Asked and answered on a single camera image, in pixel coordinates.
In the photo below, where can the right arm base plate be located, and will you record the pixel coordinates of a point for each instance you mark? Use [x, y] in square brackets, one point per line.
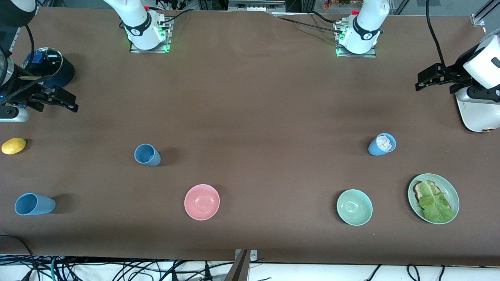
[168, 45]

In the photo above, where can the glass lid blue knob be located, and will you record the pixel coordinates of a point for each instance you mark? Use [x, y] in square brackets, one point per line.
[49, 60]

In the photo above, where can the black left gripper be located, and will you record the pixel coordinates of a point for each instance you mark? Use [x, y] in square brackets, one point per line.
[456, 73]

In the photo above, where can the yellow lemon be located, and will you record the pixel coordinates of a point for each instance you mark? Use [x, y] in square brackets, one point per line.
[13, 146]

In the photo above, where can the grey metal device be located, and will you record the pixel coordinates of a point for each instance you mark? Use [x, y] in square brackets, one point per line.
[256, 6]

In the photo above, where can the green plate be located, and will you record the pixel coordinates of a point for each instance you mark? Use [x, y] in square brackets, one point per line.
[449, 187]

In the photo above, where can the dark metal beam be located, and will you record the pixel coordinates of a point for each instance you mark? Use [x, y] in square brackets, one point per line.
[238, 271]

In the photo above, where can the pink bowl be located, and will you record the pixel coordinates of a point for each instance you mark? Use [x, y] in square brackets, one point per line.
[202, 202]

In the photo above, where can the mint green bowl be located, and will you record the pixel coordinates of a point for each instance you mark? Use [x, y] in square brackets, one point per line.
[354, 207]

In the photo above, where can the green lettuce leaf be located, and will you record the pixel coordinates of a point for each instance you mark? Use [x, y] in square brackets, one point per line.
[435, 205]

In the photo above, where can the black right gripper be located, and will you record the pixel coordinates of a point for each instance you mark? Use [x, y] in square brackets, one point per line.
[20, 91]

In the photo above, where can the white toaster appliance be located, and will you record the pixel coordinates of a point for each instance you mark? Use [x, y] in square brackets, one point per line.
[478, 117]

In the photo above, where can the toast slice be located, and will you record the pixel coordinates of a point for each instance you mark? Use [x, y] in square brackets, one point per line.
[418, 191]

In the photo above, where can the small metal table bracket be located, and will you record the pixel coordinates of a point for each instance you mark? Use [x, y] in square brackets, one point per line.
[254, 255]

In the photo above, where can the crumpled white paper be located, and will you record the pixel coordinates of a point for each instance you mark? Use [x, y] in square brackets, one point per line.
[384, 143]

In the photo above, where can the metal corner bracket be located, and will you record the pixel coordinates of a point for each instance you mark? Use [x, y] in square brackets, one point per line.
[477, 20]

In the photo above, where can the dark blue saucepan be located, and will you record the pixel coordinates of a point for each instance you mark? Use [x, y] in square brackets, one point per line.
[66, 72]

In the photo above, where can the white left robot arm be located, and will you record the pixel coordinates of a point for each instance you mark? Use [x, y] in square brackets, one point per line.
[365, 27]

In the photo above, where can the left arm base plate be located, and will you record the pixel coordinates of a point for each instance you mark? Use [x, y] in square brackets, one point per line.
[371, 54]

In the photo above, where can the blue cup holding paper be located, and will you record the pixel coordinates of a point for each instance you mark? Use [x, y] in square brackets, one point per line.
[374, 148]

